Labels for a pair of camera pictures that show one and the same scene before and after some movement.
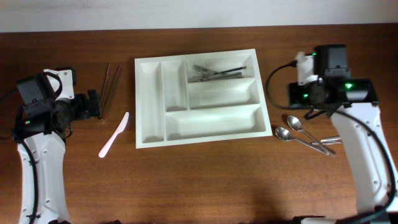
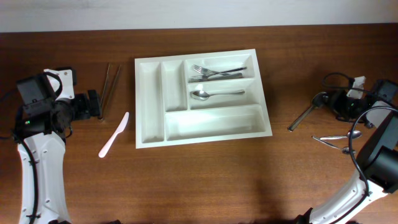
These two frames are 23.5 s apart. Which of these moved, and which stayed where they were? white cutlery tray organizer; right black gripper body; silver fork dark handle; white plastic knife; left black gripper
Moved: right black gripper body
Stayed: white cutlery tray organizer; left black gripper; white plastic knife; silver fork dark handle
